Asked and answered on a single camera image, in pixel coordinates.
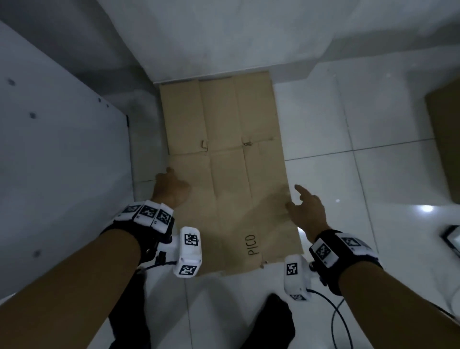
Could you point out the open brown carton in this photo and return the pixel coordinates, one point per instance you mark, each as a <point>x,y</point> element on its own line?
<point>445,144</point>

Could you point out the person's right forearm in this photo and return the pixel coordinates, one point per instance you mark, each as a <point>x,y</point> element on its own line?
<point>395,316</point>

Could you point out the black left wristband white markers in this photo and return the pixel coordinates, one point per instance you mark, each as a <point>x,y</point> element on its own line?
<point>143,223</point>

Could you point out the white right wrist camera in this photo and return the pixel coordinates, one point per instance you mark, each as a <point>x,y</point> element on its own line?
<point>296,277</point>

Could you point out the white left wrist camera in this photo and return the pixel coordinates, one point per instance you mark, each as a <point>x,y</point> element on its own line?
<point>188,255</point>

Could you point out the person's left forearm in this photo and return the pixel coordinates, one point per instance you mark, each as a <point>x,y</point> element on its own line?
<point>72,287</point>

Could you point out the person's black shoe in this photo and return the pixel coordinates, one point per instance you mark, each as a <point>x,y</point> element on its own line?
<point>269,323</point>
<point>129,316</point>

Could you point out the black right wristband white markers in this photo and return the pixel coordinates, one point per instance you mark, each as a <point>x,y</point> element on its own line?
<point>341,259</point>

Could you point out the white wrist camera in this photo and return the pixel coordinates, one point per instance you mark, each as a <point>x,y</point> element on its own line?
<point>296,277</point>
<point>188,255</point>

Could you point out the black wristband white markers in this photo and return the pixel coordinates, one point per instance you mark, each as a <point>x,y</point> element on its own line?
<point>341,259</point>
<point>143,223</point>

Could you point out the person's left hand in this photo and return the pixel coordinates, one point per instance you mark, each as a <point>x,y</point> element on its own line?
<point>172,188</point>

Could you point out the person's right hand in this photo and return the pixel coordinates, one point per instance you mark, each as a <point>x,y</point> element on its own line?
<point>311,215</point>

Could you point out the green-lined brown cardboard box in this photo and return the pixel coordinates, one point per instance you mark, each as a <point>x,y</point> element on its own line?
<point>230,179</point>

